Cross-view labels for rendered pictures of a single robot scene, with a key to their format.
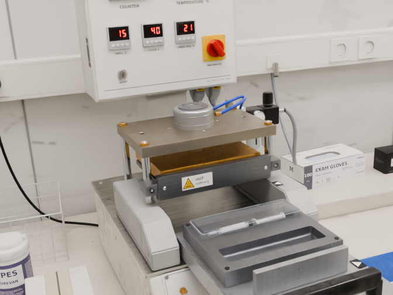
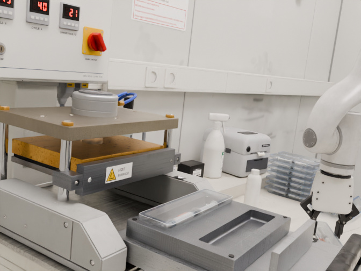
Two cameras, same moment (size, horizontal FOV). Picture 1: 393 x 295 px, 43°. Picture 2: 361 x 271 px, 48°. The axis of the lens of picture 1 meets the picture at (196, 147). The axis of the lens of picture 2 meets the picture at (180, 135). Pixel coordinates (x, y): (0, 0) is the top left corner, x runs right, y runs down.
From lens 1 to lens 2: 44 cm
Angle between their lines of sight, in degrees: 35
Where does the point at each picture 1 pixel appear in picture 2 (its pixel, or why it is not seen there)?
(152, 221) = (89, 219)
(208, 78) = (84, 72)
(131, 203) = (41, 202)
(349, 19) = (156, 52)
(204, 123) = (113, 111)
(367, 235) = not seen: hidden behind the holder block
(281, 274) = (289, 253)
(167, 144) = (94, 126)
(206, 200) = (90, 204)
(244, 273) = (244, 259)
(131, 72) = (10, 49)
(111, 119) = not seen: outside the picture
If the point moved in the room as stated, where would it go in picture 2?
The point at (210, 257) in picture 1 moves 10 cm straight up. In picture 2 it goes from (197, 249) to (207, 170)
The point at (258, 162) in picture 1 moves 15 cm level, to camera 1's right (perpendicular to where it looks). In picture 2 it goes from (166, 155) to (228, 152)
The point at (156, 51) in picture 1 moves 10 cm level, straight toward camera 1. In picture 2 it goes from (39, 31) to (60, 31)
